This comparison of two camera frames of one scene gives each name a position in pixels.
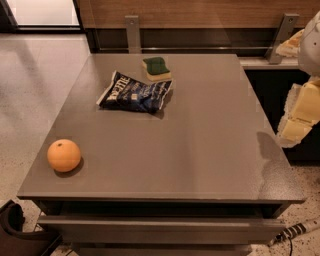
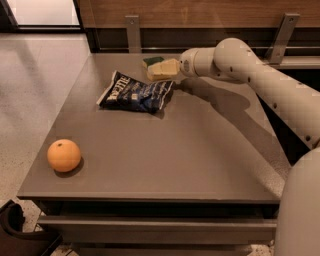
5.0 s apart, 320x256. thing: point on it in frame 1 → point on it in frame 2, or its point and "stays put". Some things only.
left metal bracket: (133, 30) stays put
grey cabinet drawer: (160, 229) stays put
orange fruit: (63, 155) stays put
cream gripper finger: (291, 132) → (195, 62)
